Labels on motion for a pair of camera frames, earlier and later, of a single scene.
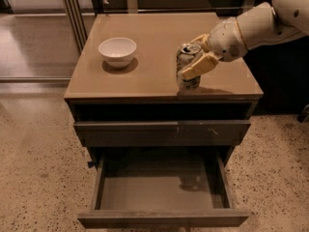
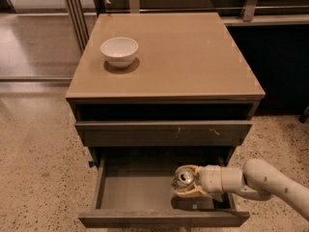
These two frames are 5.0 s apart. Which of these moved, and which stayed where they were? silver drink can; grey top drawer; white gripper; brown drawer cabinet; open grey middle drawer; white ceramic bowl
Moved: silver drink can; white gripper
Stayed: grey top drawer; brown drawer cabinet; open grey middle drawer; white ceramic bowl
